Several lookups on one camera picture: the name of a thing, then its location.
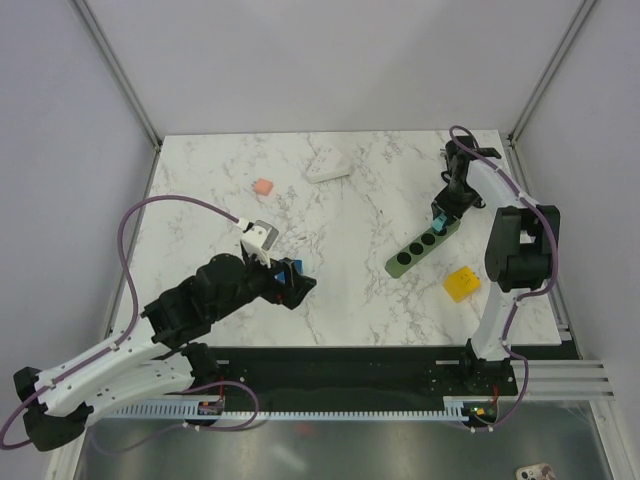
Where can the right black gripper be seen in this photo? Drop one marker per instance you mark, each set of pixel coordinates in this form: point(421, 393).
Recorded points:
point(440, 205)

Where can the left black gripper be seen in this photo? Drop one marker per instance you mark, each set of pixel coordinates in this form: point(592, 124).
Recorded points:
point(301, 283)

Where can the blue cube socket adapter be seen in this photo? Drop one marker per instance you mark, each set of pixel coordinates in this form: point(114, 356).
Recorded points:
point(289, 272)

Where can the teal plug adapter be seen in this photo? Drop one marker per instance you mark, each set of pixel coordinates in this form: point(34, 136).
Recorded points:
point(439, 224)

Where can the green power strip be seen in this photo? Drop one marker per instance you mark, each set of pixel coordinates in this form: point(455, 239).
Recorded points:
point(423, 245)

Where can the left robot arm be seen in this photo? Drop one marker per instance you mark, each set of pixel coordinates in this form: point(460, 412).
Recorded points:
point(159, 352)

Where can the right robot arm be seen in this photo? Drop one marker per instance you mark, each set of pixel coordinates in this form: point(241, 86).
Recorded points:
point(521, 257)

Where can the pink plug adapter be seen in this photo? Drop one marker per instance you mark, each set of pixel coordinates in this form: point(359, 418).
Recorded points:
point(263, 187)

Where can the yellow cube socket adapter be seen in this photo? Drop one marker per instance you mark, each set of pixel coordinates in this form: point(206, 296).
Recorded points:
point(461, 284)

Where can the white triangular power strip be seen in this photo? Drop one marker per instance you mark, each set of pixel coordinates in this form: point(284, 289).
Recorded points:
point(329, 163)

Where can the smartphone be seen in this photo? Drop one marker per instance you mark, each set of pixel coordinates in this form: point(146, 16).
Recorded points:
point(539, 471)

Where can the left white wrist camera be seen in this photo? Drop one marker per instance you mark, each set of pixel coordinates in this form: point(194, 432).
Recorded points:
point(256, 241)

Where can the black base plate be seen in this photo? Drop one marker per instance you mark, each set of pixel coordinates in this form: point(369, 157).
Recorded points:
point(355, 378)

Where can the white slotted cable duct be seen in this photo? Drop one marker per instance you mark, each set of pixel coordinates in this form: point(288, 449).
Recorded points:
point(199, 410)

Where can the right aluminium frame post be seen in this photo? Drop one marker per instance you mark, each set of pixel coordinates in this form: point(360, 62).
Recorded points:
point(560, 53)

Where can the aluminium frame post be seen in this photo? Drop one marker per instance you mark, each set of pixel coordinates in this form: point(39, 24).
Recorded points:
point(98, 37)
point(560, 53)

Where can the left aluminium frame post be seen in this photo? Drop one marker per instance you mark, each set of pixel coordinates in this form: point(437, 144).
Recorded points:
point(98, 37)

